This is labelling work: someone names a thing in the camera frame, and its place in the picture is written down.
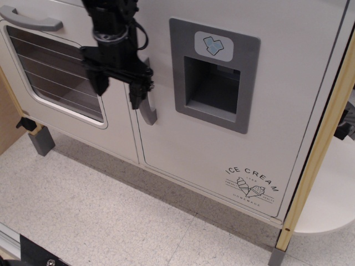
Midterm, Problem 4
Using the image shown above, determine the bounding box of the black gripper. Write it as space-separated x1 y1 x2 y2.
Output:
79 38 153 110

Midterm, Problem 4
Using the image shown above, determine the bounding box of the grey fridge door handle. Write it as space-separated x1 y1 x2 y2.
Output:
138 57 158 126

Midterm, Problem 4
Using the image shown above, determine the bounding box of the white toy fridge door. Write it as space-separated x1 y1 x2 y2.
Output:
117 1 354 223

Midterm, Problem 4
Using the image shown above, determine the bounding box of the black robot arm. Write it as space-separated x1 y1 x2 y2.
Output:
80 1 153 110

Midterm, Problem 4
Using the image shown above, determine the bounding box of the white toy oven door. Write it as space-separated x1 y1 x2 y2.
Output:
0 19 109 130

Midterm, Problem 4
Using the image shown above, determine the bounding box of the grey left foot cap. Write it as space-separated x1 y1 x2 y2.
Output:
28 126 55 156

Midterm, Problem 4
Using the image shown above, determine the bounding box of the grey foot cap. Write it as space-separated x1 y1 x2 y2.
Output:
28 126 55 156
268 248 286 266

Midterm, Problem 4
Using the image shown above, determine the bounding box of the black clamp knob left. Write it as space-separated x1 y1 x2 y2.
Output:
16 117 37 131

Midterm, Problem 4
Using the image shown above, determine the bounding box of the grey ice dispenser panel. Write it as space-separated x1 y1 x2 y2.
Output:
169 18 261 134

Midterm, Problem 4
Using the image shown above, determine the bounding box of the brown wooden board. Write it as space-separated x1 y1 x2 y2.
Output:
1 81 26 155

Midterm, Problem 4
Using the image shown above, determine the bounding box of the white toy kitchen cabinet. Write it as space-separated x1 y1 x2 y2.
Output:
1 1 354 227

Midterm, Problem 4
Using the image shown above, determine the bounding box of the black clamp right edge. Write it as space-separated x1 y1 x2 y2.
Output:
334 101 354 140

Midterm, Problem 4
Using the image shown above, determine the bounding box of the grey right foot cap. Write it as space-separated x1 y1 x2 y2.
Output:
268 248 286 266

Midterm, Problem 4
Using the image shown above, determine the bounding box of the white round table base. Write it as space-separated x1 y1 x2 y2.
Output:
294 136 354 235

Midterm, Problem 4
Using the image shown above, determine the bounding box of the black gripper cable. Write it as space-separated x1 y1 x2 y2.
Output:
130 18 149 52

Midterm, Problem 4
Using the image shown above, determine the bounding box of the light wooden left post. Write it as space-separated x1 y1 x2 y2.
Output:
1 69 44 135

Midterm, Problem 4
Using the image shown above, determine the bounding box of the light wooden post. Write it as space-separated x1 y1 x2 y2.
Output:
1 69 44 135
275 34 354 252

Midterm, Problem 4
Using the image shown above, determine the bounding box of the grey oven door handle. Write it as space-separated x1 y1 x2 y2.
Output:
1 5 63 32

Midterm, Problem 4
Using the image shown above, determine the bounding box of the aluminium rail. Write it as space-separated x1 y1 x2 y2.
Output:
1 223 21 253

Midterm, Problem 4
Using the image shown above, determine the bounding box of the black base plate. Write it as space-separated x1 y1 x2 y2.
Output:
20 235 69 266

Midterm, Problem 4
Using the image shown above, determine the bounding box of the light wooden right post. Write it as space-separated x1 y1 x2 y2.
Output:
275 34 354 252

